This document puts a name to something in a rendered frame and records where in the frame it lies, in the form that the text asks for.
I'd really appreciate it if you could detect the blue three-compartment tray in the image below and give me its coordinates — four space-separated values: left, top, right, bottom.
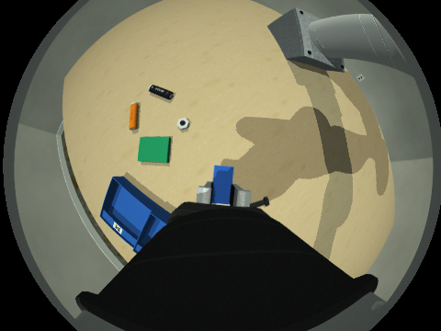
100 176 171 254

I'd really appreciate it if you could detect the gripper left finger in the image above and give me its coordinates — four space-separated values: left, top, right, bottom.
197 181 213 204

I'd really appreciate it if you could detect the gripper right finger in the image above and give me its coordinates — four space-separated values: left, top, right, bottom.
230 184 252 207

